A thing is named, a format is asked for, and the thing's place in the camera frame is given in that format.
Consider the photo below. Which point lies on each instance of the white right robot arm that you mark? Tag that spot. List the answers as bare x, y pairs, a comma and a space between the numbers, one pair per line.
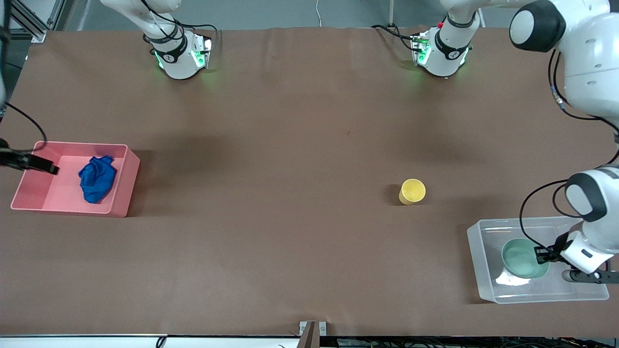
176, 63

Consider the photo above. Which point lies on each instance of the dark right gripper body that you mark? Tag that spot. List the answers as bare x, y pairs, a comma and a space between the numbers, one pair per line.
14, 160

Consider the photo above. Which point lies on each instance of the metal table bracket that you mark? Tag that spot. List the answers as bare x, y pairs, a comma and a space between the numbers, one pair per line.
305, 329

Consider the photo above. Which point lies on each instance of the yellow cup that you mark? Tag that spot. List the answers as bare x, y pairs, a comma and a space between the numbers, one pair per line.
412, 190

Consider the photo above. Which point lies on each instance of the pink plastic bin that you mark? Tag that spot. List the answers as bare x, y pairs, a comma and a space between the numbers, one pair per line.
63, 193

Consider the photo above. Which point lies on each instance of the brown table cover sheet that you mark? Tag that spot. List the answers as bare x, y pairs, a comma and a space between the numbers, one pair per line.
290, 193

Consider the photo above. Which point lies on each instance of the blue glove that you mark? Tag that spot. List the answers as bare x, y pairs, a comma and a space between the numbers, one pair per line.
96, 179

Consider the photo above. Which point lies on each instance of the green bowl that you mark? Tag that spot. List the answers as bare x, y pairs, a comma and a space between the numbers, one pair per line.
520, 258

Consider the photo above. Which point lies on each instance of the aluminium frame profile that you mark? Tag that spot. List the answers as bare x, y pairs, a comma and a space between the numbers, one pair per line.
34, 29

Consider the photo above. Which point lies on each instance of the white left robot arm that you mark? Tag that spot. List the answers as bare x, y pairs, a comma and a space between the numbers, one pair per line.
587, 53

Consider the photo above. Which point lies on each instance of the clear plastic box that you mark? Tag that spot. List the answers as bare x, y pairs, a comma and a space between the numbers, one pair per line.
488, 251

